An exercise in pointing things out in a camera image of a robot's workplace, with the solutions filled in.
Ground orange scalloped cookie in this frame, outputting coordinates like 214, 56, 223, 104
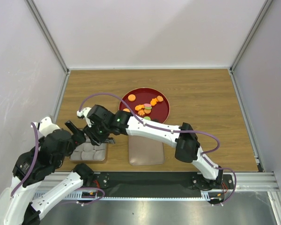
156, 96, 163, 102

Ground orange star cookie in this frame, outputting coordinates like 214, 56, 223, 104
135, 105, 144, 111

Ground pink metal tin lid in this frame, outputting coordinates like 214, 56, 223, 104
128, 136, 165, 166

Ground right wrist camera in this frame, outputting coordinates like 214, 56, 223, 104
76, 107, 91, 119

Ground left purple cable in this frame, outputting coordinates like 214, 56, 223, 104
10, 121, 40, 197

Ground metal tongs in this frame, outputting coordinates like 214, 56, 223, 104
102, 137, 116, 144

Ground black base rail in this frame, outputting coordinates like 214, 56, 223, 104
95, 172, 234, 198

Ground orange flower cookie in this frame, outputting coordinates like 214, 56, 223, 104
150, 98, 158, 106

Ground red round tray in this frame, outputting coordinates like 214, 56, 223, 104
118, 88, 170, 123

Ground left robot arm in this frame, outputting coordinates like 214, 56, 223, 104
3, 117, 94, 225

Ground orange swirl cookie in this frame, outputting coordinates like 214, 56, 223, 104
138, 109, 145, 116

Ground pink green stacked cookies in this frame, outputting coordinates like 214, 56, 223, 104
144, 104, 152, 110

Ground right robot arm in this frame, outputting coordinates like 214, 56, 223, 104
77, 105, 223, 188

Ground orange round cookie top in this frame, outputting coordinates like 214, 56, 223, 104
127, 94, 136, 102

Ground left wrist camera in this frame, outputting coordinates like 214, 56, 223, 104
35, 116, 60, 137

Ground metal cookie tin box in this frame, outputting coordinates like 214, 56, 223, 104
69, 140, 108, 162

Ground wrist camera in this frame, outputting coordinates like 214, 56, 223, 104
76, 107, 91, 119
35, 116, 60, 137

